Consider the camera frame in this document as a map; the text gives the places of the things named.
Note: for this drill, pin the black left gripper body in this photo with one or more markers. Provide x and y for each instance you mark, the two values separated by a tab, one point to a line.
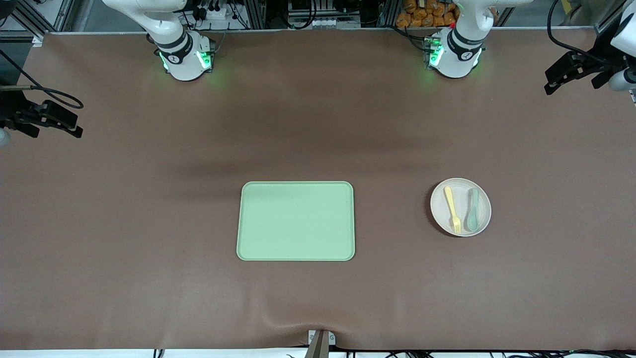
597	61

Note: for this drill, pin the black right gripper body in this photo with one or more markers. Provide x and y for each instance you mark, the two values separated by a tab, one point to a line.
11	108

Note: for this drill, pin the beige round plate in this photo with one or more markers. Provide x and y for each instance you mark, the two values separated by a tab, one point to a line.
459	191

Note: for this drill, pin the green plastic spoon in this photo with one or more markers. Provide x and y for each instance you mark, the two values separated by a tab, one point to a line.
472	221

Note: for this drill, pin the yellow plastic fork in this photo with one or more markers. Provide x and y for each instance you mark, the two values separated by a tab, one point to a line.
452	209

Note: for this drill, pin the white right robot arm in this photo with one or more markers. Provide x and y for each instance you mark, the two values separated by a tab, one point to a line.
181	62

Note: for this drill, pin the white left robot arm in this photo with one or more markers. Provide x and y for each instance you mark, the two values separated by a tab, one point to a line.
454	59

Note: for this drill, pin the orange packaged snacks pile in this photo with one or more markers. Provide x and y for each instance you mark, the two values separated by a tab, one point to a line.
422	15

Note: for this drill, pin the brown table mat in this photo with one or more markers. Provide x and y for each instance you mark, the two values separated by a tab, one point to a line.
149	278

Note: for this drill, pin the white power strip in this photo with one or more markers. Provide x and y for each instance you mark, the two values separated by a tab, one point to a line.
211	12

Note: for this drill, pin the light green rectangular tray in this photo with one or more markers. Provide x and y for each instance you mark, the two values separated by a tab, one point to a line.
295	221

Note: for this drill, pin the metal table clamp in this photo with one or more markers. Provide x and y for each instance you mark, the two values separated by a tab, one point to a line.
320	343

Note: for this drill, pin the aluminium frame post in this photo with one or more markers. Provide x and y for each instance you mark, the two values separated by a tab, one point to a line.
256	12
387	12

